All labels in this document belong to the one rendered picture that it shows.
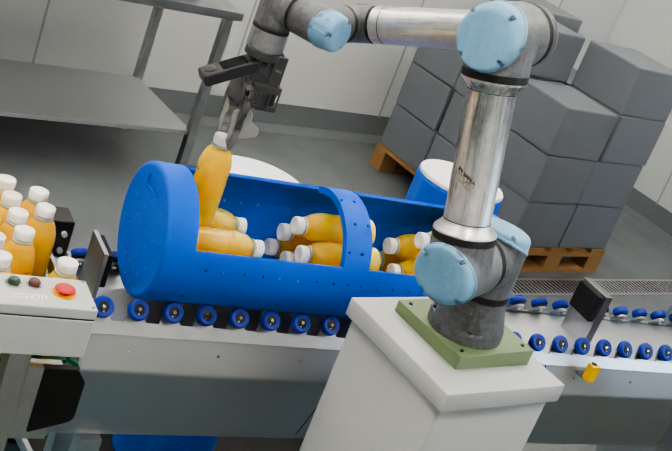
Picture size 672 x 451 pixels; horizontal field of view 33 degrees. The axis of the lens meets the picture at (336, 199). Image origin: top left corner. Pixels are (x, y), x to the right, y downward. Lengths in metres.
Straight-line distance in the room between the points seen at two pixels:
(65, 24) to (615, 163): 2.92
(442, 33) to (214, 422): 1.03
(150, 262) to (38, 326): 0.36
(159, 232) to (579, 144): 3.80
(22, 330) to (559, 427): 1.63
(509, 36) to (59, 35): 4.15
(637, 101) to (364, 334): 3.93
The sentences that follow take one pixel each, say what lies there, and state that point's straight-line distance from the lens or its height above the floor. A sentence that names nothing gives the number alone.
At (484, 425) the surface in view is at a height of 1.06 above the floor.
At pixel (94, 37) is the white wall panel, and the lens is 5.89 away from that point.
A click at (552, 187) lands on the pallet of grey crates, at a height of 0.50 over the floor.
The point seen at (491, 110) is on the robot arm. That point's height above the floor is 1.64.
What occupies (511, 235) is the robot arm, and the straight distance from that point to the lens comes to 2.09.
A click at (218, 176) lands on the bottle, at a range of 2.28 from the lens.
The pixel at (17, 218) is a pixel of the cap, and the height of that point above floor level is 1.09.
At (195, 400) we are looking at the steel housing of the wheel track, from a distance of 2.47.
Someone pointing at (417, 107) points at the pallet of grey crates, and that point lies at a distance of 6.37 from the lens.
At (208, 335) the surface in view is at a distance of 2.38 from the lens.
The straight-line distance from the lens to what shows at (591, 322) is 3.02.
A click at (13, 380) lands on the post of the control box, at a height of 0.93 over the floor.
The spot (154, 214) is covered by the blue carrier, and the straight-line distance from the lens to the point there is 2.27.
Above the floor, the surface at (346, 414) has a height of 0.94.
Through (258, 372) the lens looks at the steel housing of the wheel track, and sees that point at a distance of 2.45.
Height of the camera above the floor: 2.09
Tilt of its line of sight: 21 degrees down
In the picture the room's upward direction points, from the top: 21 degrees clockwise
